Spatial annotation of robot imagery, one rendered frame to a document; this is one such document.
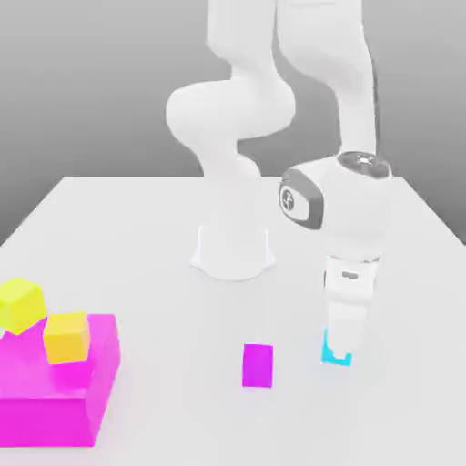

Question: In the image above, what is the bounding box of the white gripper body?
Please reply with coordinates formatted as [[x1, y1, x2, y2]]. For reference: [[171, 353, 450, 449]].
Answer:
[[324, 258, 380, 304]]

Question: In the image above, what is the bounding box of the small cyan cube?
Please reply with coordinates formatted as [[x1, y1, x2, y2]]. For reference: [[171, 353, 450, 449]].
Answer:
[[319, 324, 353, 368]]

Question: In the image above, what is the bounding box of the large magenta box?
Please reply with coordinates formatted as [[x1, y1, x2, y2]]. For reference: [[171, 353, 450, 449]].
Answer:
[[0, 313, 122, 449]]

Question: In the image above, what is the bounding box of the small yellow cube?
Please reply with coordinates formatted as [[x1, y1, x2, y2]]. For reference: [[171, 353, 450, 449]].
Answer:
[[0, 276, 49, 336]]

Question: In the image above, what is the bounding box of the small orange cube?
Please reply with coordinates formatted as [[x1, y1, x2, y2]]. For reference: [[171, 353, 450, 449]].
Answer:
[[42, 309, 91, 366]]

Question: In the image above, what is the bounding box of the small purple cube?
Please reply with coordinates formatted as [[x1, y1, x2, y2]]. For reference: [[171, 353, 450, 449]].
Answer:
[[241, 342, 274, 389]]

